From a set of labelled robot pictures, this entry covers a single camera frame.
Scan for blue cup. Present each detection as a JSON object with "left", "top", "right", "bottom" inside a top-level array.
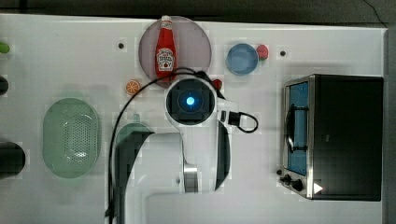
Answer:
[{"left": 226, "top": 43, "right": 259, "bottom": 76}]

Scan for green perforated colander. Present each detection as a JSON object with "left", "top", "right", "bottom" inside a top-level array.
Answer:
[{"left": 42, "top": 98, "right": 100, "bottom": 178}]

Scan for red ketchup bottle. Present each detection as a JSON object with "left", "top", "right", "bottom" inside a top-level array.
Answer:
[{"left": 155, "top": 16, "right": 177, "bottom": 78}]

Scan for grey round plate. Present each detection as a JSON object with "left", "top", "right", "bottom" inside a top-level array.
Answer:
[{"left": 138, "top": 16, "right": 211, "bottom": 88}]

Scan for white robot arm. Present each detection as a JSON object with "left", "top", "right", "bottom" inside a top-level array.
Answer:
[{"left": 112, "top": 76, "right": 237, "bottom": 224}]

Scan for green toy vegetable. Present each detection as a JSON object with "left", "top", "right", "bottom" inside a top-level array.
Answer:
[{"left": 0, "top": 42, "right": 10, "bottom": 54}]

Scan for black cylinder cup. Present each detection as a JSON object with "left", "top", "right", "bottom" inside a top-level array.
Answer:
[{"left": 0, "top": 77, "right": 9, "bottom": 95}]

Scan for silver black toaster oven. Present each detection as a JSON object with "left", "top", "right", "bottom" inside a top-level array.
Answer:
[{"left": 277, "top": 74, "right": 384, "bottom": 202}]

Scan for small red toy strawberry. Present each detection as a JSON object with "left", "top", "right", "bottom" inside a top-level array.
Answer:
[{"left": 212, "top": 78, "right": 222, "bottom": 91}]

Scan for large red toy strawberry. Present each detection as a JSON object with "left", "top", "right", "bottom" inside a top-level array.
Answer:
[{"left": 256, "top": 45, "right": 269, "bottom": 61}]

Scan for black pot with green ladle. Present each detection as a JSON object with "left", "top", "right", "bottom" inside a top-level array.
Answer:
[{"left": 0, "top": 142, "right": 26, "bottom": 179}]

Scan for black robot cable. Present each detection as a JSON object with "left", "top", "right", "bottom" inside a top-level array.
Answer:
[{"left": 105, "top": 66, "right": 260, "bottom": 224}]

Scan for orange slice toy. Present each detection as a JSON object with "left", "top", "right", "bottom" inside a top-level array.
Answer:
[{"left": 125, "top": 79, "right": 141, "bottom": 95}]

